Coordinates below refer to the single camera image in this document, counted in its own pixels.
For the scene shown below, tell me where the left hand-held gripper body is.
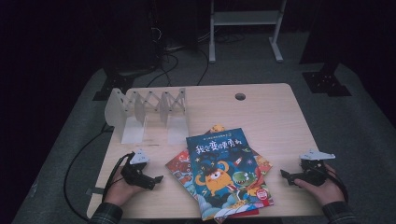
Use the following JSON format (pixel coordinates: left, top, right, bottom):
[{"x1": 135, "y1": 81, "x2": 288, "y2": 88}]
[{"x1": 120, "y1": 148, "x2": 151, "y2": 189}]

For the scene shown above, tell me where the black tape strip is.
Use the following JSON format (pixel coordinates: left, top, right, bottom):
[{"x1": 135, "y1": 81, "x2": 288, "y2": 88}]
[{"x1": 85, "y1": 187, "x2": 106, "y2": 196}]

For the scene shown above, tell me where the white metal table frame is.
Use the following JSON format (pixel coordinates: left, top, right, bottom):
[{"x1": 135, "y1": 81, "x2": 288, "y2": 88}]
[{"x1": 208, "y1": 0, "x2": 288, "y2": 64}]

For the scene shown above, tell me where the black stand base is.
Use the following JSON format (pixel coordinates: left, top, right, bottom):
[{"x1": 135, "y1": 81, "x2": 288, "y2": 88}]
[
  {"x1": 92, "y1": 69, "x2": 135, "y2": 102},
  {"x1": 302, "y1": 62, "x2": 353, "y2": 97}
]

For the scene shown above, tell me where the person's left hand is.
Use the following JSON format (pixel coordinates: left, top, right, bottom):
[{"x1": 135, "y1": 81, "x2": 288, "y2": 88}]
[{"x1": 104, "y1": 168, "x2": 147, "y2": 208}]

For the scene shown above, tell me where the translucent expandable book rack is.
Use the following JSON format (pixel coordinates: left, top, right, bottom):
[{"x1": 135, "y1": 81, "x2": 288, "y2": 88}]
[{"x1": 104, "y1": 87, "x2": 191, "y2": 146}]

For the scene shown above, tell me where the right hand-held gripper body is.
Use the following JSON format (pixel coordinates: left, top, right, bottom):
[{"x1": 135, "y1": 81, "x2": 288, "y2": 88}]
[{"x1": 298, "y1": 148, "x2": 336, "y2": 187}]

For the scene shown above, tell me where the black floor cable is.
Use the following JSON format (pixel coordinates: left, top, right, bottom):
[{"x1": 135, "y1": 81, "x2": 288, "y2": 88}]
[
  {"x1": 146, "y1": 51, "x2": 180, "y2": 89},
  {"x1": 195, "y1": 48, "x2": 210, "y2": 87}
]

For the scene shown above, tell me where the blue monster picture book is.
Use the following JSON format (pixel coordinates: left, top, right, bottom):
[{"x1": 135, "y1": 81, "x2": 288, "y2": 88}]
[{"x1": 185, "y1": 127, "x2": 275, "y2": 222}]

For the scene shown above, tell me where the person's right hand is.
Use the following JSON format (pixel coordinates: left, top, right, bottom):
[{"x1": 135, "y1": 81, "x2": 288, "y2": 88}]
[{"x1": 293, "y1": 163, "x2": 346, "y2": 207}]

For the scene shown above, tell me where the colourful animal faces picture book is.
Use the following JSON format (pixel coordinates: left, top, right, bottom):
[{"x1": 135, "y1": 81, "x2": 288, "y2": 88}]
[{"x1": 164, "y1": 124, "x2": 274, "y2": 203}]

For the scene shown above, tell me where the red picture book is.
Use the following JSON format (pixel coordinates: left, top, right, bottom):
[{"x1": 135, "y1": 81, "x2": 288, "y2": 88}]
[{"x1": 214, "y1": 208, "x2": 261, "y2": 224}]

